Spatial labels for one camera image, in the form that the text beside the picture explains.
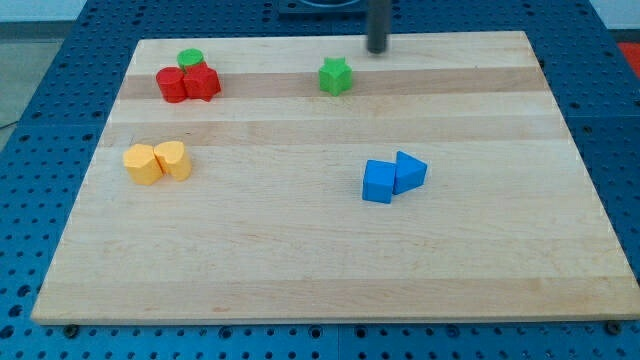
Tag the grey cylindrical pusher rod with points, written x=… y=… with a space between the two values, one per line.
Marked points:
x=378 y=26

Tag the green star block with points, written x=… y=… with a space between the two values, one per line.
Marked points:
x=335 y=76

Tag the wooden board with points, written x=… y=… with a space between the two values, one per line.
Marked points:
x=271 y=227

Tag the red star block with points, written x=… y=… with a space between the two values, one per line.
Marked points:
x=201 y=82

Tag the blue triangle block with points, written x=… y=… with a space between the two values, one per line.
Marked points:
x=410 y=173

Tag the blue cube block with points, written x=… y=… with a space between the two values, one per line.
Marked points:
x=378 y=181

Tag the green cylinder block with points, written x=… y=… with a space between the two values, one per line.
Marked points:
x=189 y=57

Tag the red cylinder block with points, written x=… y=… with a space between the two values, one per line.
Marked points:
x=171 y=84

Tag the yellow heart block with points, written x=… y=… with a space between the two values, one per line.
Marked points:
x=174 y=160

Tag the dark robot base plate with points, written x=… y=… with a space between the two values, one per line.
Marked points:
x=320 y=7

